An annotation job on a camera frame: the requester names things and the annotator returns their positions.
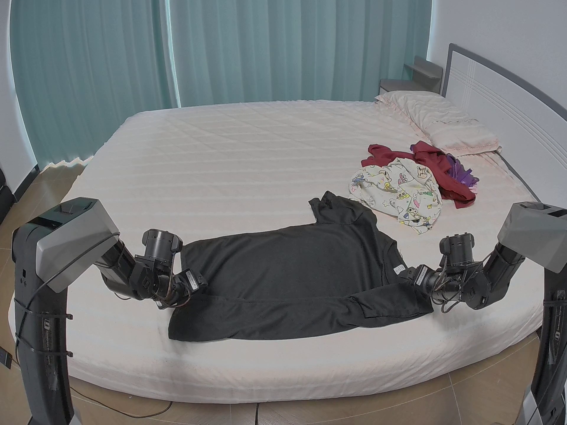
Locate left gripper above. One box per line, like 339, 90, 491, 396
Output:
177, 268, 209, 300

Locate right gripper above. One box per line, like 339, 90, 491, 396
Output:
401, 264, 441, 301

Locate black polo shirt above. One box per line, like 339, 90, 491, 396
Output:
167, 190, 435, 342

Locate bed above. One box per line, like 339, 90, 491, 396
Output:
62, 42, 567, 405

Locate white printed pyjama top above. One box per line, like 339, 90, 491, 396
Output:
347, 158, 444, 236

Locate dark red garment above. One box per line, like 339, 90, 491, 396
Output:
361, 141, 477, 209

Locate purple garment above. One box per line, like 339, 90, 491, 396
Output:
445, 154, 481, 194

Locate cream pillow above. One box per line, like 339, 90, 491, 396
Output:
374, 90, 503, 157

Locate grey bedside table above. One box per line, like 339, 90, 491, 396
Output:
379, 56, 444, 95

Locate blue-green curtain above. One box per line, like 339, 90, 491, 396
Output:
166, 0, 434, 107
9, 0, 180, 169

